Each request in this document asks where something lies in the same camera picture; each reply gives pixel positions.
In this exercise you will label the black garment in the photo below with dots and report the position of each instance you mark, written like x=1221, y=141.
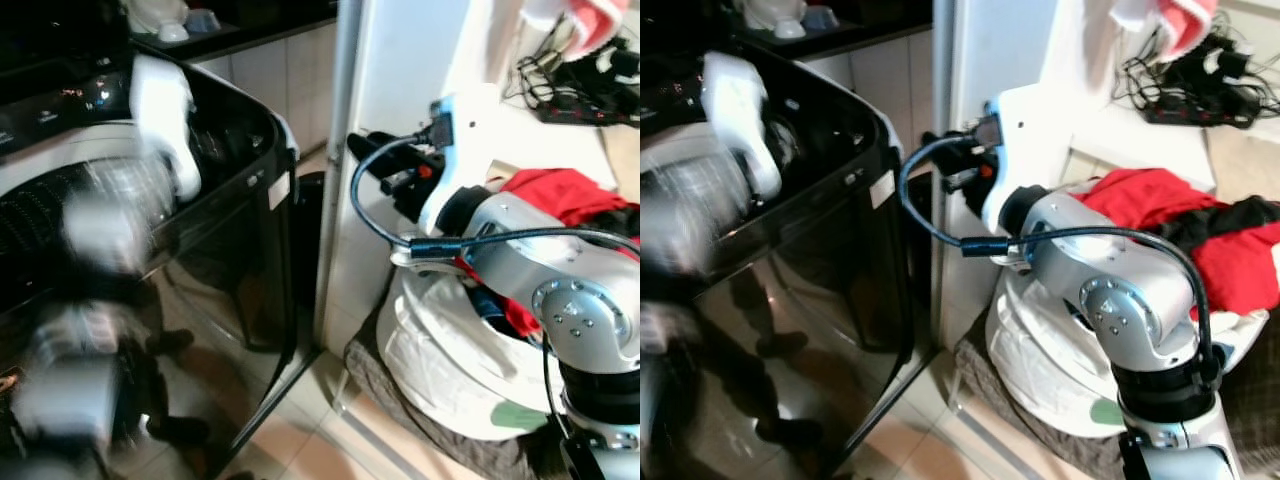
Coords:
x=1225, y=220
x=618, y=218

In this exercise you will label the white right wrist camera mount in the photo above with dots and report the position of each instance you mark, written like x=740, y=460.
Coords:
x=450, y=170
x=1005, y=160

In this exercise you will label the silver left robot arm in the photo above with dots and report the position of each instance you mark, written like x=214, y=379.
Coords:
x=680, y=215
x=105, y=215

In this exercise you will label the black top-load washing machine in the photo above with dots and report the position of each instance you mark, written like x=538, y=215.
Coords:
x=230, y=270
x=850, y=270

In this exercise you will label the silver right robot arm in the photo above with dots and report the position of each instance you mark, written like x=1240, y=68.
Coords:
x=1110, y=270
x=560, y=275

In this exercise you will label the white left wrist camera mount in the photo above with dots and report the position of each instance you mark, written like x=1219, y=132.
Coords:
x=160, y=105
x=735, y=110

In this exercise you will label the white laundry bag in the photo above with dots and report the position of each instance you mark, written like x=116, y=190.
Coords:
x=1040, y=360
x=450, y=350

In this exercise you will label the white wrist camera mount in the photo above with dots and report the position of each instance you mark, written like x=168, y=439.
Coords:
x=450, y=170
x=735, y=110
x=1005, y=160
x=160, y=105

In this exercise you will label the pink and white towel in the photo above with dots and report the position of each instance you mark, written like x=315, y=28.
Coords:
x=1180, y=22
x=590, y=25

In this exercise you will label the white round container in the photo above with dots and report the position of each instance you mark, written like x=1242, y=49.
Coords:
x=155, y=15
x=770, y=12

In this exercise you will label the dark countertop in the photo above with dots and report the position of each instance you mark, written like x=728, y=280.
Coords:
x=270, y=25
x=885, y=20

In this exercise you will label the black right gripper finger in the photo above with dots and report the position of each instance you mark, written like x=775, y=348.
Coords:
x=370, y=146
x=945, y=142
x=392, y=184
x=955, y=182

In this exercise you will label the small grey bowl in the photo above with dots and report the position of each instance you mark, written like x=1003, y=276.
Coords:
x=203, y=20
x=820, y=17

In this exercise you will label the black power strip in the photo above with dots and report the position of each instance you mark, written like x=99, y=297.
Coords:
x=585, y=112
x=1195, y=112

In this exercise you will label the red garment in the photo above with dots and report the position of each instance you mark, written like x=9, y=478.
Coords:
x=560, y=190
x=1140, y=195

